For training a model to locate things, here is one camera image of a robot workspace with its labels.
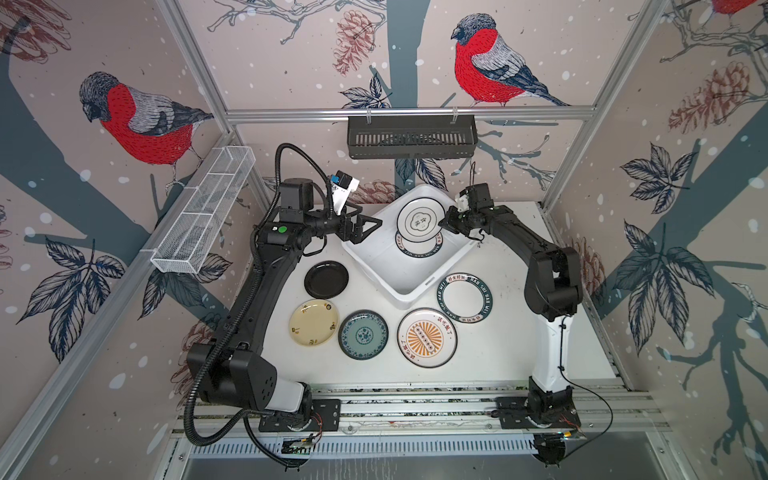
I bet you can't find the white plate black outline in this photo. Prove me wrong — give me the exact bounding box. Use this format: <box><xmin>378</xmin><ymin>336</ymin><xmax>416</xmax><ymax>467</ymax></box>
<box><xmin>397</xmin><ymin>197</ymin><xmax>445</xmax><ymax>243</ymax></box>

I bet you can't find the green rim plate small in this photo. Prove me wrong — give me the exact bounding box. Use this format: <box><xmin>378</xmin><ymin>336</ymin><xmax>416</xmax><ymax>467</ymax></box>
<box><xmin>395</xmin><ymin>232</ymin><xmax>444</xmax><ymax>259</ymax></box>

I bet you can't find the green rim plate large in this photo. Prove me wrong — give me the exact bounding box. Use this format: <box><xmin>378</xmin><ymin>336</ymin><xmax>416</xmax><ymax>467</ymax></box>
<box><xmin>436</xmin><ymin>272</ymin><xmax>493</xmax><ymax>324</ymax></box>

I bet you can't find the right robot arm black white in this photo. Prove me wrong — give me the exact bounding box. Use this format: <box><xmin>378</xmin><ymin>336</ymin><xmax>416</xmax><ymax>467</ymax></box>
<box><xmin>440</xmin><ymin>183</ymin><xmax>584</xmax><ymax>427</ymax></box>

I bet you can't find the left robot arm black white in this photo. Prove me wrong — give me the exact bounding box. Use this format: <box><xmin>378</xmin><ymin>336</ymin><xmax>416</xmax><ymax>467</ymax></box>
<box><xmin>183</xmin><ymin>204</ymin><xmax>383</xmax><ymax>444</ymax></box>

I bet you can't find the yellow plate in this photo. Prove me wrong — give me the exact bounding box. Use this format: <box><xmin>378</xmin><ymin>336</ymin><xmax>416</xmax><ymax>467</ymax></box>
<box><xmin>288</xmin><ymin>299</ymin><xmax>340</xmax><ymax>346</ymax></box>

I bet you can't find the teal patterned plate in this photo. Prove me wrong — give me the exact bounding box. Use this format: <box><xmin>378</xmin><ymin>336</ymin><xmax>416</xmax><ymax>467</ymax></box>
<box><xmin>338</xmin><ymin>310</ymin><xmax>389</xmax><ymax>361</ymax></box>

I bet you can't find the orange sunburst plate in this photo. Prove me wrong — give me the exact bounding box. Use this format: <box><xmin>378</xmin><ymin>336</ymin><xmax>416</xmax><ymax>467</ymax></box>
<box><xmin>396</xmin><ymin>308</ymin><xmax>458</xmax><ymax>369</ymax></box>

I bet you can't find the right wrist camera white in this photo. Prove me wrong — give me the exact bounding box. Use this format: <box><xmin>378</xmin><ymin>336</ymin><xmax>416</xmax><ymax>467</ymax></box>
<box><xmin>456</xmin><ymin>194</ymin><xmax>470</xmax><ymax>213</ymax></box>

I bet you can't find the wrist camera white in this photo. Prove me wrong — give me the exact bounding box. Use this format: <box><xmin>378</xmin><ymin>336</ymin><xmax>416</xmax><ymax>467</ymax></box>
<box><xmin>456</xmin><ymin>194</ymin><xmax>470</xmax><ymax>213</ymax></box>
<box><xmin>330</xmin><ymin>170</ymin><xmax>359</xmax><ymax>215</ymax></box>

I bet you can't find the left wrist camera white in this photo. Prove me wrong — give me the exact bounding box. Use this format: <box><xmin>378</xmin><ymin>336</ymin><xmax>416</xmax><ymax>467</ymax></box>
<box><xmin>330</xmin><ymin>170</ymin><xmax>359</xmax><ymax>215</ymax></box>

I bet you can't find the black hanging wall basket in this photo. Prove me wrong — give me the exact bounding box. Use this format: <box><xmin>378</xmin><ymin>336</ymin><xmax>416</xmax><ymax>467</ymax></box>
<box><xmin>347</xmin><ymin>115</ymin><xmax>478</xmax><ymax>160</ymax></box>

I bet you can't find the white wire mesh basket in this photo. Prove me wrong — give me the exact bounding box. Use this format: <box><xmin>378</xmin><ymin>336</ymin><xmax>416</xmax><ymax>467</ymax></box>
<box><xmin>151</xmin><ymin>146</ymin><xmax>255</xmax><ymax>274</ymax></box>

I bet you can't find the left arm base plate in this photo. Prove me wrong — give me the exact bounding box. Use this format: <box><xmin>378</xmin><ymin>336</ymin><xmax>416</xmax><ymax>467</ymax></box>
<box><xmin>258</xmin><ymin>399</ymin><xmax>341</xmax><ymax>433</ymax></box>

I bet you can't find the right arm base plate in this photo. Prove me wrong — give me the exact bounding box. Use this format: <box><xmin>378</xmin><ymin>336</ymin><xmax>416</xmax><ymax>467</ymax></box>
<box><xmin>491</xmin><ymin>396</ymin><xmax>582</xmax><ymax>430</ymax></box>

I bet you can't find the black corrugated cable hose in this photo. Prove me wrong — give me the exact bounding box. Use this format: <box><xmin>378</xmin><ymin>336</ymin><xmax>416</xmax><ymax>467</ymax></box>
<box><xmin>182</xmin><ymin>142</ymin><xmax>337</xmax><ymax>469</ymax></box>

